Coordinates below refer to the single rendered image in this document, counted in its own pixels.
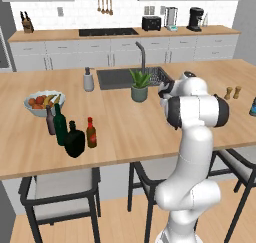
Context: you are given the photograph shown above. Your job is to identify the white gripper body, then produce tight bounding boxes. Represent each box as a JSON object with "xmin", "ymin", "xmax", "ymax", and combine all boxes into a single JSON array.
[{"xmin": 157, "ymin": 83, "xmax": 172, "ymax": 110}]

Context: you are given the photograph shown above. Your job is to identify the green plant in grey pot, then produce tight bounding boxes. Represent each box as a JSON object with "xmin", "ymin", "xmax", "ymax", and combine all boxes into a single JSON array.
[{"xmin": 128, "ymin": 68, "xmax": 154, "ymax": 104}]

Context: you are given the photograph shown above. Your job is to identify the grey tap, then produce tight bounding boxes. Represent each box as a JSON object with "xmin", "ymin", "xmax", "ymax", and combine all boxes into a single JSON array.
[{"xmin": 134, "ymin": 41, "xmax": 147, "ymax": 75}]

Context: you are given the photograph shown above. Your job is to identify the dark grey sink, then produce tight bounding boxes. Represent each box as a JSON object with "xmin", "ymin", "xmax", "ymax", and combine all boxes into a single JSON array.
[{"xmin": 96, "ymin": 65, "xmax": 174, "ymax": 91}]

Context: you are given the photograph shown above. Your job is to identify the wooden shaker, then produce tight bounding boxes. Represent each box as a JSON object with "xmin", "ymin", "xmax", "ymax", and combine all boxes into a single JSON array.
[
  {"xmin": 223, "ymin": 86, "xmax": 234, "ymax": 101},
  {"xmin": 232, "ymin": 85, "xmax": 242, "ymax": 100}
]

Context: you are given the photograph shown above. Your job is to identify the black stool with grey seat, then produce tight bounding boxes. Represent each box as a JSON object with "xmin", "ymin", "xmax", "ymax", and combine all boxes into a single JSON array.
[
  {"xmin": 206, "ymin": 146, "xmax": 256, "ymax": 243},
  {"xmin": 127, "ymin": 155, "xmax": 188, "ymax": 243},
  {"xmin": 18, "ymin": 166, "xmax": 102, "ymax": 243}
]

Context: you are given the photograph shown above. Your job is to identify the grey soap dispenser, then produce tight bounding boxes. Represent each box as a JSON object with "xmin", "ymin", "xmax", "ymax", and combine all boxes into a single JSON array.
[{"xmin": 83, "ymin": 66, "xmax": 96, "ymax": 93}]

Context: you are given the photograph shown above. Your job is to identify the red sauce bottle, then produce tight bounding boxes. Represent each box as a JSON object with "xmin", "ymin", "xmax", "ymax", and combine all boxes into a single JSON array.
[{"xmin": 86, "ymin": 116, "xmax": 98, "ymax": 149}]

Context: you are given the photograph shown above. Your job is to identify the black toaster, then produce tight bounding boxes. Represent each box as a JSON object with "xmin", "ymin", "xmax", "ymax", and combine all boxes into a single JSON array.
[{"xmin": 141, "ymin": 15, "xmax": 162, "ymax": 32}]

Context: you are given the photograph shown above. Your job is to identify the silver blender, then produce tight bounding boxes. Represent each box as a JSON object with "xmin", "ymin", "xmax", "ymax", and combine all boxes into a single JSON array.
[{"xmin": 163, "ymin": 6, "xmax": 179, "ymax": 32}]

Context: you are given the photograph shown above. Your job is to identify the black hob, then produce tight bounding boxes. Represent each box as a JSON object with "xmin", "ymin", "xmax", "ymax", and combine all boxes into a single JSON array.
[{"xmin": 78, "ymin": 27, "xmax": 140, "ymax": 38}]

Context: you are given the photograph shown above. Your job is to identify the black coffee machine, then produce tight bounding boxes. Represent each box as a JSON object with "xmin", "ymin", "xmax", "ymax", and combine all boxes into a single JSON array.
[{"xmin": 185, "ymin": 6, "xmax": 205, "ymax": 33}]

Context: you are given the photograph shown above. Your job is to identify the blue can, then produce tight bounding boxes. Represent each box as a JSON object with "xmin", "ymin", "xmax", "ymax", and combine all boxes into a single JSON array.
[{"xmin": 248, "ymin": 97, "xmax": 256, "ymax": 118}]

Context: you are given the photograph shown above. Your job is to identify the grey base cupboard run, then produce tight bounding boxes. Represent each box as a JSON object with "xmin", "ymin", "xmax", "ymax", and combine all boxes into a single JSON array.
[{"xmin": 8, "ymin": 33, "xmax": 240, "ymax": 72}]

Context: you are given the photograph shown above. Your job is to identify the squat black glass bottle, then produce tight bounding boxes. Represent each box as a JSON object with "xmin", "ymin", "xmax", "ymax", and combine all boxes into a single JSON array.
[{"xmin": 64, "ymin": 120, "xmax": 86, "ymax": 159}]

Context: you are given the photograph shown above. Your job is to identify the tall green glass bottle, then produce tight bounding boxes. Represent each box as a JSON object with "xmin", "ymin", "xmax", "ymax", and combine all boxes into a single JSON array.
[{"xmin": 53, "ymin": 103, "xmax": 69, "ymax": 147}]

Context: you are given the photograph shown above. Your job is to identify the yellow bananas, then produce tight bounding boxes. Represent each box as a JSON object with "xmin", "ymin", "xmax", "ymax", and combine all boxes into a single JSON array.
[{"xmin": 42, "ymin": 93, "xmax": 62, "ymax": 108}]

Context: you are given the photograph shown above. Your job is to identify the small purple glass bottle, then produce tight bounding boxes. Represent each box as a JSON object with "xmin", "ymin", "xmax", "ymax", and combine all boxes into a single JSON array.
[{"xmin": 45, "ymin": 105, "xmax": 57, "ymax": 136}]

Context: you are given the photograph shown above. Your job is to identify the white fruit bowl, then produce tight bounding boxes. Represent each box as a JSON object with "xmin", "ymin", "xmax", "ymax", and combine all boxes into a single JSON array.
[{"xmin": 23, "ymin": 90, "xmax": 67, "ymax": 119}]

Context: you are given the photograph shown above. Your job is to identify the wooden knife block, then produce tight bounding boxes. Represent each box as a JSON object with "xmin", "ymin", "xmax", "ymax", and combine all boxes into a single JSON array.
[{"xmin": 19, "ymin": 10, "xmax": 35, "ymax": 34}]

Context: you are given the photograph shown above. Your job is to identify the steel oven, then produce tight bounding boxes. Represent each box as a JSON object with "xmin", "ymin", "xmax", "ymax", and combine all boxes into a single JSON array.
[{"xmin": 0, "ymin": 26, "xmax": 14, "ymax": 71}]

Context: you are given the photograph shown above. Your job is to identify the grey double wall socket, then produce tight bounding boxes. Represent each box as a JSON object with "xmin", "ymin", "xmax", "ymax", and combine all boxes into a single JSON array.
[{"xmin": 143, "ymin": 5, "xmax": 156, "ymax": 15}]

